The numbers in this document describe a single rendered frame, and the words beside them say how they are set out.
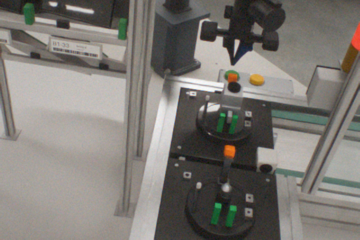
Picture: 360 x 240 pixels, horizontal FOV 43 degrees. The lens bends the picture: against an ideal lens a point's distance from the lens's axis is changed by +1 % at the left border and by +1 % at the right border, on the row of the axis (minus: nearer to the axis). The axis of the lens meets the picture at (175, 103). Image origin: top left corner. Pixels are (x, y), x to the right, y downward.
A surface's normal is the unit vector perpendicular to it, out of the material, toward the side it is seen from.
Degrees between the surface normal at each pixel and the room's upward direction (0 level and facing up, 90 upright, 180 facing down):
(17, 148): 0
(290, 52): 0
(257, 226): 0
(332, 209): 90
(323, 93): 90
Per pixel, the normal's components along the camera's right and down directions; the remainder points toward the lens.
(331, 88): -0.11, 0.63
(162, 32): -0.79, 0.30
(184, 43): 0.62, 0.56
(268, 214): 0.11, -0.76
